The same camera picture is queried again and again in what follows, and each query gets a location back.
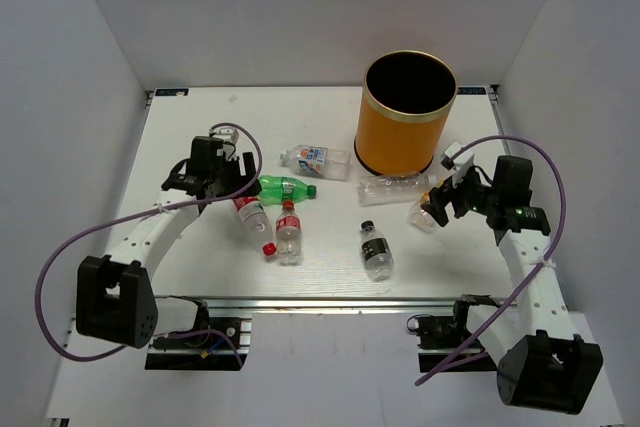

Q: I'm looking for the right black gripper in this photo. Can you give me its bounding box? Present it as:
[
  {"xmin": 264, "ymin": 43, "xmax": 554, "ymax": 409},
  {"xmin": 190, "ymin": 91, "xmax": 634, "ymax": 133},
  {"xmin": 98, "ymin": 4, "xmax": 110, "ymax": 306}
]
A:
[{"xmin": 422, "ymin": 163, "xmax": 501, "ymax": 226}]

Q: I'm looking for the small clear bottle orange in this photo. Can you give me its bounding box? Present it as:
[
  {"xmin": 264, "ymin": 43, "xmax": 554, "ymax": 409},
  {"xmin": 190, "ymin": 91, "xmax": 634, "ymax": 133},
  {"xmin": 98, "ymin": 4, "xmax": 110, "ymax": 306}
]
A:
[{"xmin": 408, "ymin": 201, "xmax": 438, "ymax": 234}]

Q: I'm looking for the green plastic bottle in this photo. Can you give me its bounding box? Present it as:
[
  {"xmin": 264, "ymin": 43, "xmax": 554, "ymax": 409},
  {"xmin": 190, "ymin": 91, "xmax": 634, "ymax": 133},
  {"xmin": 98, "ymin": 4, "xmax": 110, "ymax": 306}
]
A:
[{"xmin": 258, "ymin": 175, "xmax": 317, "ymax": 205}]

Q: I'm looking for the clear crushed bottle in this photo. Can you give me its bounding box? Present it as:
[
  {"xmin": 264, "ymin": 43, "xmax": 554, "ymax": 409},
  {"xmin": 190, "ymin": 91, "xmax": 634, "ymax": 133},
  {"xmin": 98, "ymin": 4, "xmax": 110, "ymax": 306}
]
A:
[{"xmin": 357, "ymin": 172, "xmax": 438, "ymax": 207}]

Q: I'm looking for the red label bottle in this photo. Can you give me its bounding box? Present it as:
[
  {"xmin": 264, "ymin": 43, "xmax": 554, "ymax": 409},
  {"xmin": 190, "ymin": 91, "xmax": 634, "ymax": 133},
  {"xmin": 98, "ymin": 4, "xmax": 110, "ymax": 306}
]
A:
[
  {"xmin": 276, "ymin": 200, "xmax": 302, "ymax": 265},
  {"xmin": 232, "ymin": 196, "xmax": 277, "ymax": 258}
]

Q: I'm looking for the clear bottle blue orange label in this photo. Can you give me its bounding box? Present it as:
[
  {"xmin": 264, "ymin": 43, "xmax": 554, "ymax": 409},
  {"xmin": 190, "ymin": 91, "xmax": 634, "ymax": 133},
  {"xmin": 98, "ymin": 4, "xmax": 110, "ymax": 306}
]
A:
[{"xmin": 279, "ymin": 144, "xmax": 351, "ymax": 181}]

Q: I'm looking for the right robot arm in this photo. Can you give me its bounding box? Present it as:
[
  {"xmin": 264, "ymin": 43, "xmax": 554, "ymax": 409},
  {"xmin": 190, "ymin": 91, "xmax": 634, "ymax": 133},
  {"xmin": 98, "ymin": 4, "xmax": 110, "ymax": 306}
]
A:
[{"xmin": 421, "ymin": 154, "xmax": 603, "ymax": 415}]

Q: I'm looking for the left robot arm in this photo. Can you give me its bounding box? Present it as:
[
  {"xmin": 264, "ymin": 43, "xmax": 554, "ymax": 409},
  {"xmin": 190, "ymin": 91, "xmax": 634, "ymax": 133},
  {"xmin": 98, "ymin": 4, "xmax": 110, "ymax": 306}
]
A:
[{"xmin": 76, "ymin": 125, "xmax": 259, "ymax": 348}]

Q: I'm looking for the orange cylindrical bin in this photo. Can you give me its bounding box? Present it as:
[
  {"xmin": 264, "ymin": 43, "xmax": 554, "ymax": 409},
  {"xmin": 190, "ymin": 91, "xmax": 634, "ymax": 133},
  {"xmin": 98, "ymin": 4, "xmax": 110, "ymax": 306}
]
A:
[{"xmin": 354, "ymin": 50, "xmax": 458, "ymax": 175}]

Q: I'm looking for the black label small bottle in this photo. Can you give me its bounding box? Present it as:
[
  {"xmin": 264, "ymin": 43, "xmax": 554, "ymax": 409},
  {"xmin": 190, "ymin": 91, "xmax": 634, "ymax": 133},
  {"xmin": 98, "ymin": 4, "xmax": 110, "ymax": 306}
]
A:
[{"xmin": 361, "ymin": 220, "xmax": 394, "ymax": 282}]

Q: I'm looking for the red label bottle upright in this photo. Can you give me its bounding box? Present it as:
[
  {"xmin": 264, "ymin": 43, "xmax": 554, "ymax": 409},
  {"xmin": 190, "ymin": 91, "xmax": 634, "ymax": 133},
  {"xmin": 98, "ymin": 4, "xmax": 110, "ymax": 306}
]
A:
[{"xmin": 276, "ymin": 200, "xmax": 302, "ymax": 265}]

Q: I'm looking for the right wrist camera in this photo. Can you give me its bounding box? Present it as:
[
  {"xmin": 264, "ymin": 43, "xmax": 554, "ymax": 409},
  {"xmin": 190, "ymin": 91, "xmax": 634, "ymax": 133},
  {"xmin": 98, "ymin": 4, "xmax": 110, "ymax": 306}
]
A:
[{"xmin": 440, "ymin": 141, "xmax": 474, "ymax": 172}]

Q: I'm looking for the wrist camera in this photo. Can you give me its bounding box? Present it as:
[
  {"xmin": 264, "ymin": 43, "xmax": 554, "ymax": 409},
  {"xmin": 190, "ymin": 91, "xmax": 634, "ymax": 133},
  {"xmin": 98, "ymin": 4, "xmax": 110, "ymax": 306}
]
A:
[
  {"xmin": 209, "ymin": 127, "xmax": 239, "ymax": 146},
  {"xmin": 440, "ymin": 141, "xmax": 474, "ymax": 172}
]

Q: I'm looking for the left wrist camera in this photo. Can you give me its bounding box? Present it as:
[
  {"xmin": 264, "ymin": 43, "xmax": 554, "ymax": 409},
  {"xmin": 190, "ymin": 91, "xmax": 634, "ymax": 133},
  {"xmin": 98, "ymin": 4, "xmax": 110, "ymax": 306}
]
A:
[{"xmin": 209, "ymin": 127, "xmax": 239, "ymax": 146}]

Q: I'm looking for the aluminium table rail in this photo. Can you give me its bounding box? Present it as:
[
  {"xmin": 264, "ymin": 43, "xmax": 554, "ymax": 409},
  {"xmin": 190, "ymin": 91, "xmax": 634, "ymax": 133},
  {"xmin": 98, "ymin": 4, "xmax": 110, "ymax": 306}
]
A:
[{"xmin": 199, "ymin": 297, "xmax": 466, "ymax": 316}]

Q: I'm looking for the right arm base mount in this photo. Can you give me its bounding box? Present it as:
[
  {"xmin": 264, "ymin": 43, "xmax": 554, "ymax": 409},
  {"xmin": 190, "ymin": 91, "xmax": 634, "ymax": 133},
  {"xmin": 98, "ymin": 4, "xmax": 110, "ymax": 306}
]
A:
[{"xmin": 406, "ymin": 294, "xmax": 500, "ymax": 373}]

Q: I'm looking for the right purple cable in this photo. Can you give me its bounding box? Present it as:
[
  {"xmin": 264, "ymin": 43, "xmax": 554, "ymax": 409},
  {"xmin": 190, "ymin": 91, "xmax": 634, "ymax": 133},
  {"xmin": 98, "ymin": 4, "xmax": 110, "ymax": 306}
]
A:
[{"xmin": 414, "ymin": 135, "xmax": 568, "ymax": 387}]

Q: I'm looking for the purple cable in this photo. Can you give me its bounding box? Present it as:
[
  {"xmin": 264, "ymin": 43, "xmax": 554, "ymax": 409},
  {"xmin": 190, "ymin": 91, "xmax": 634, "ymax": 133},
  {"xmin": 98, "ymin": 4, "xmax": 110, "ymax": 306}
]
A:
[
  {"xmin": 34, "ymin": 122, "xmax": 264, "ymax": 363},
  {"xmin": 414, "ymin": 135, "xmax": 568, "ymax": 387}
]

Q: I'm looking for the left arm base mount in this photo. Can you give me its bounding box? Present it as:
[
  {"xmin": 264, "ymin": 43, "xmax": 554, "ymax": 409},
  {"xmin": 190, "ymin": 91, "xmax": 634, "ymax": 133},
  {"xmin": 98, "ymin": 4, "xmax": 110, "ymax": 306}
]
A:
[{"xmin": 145, "ymin": 296, "xmax": 251, "ymax": 372}]

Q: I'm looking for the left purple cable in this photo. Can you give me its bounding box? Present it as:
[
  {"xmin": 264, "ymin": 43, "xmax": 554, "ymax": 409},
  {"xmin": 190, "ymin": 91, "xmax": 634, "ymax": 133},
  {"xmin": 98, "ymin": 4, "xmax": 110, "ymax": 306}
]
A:
[{"xmin": 34, "ymin": 122, "xmax": 264, "ymax": 363}]

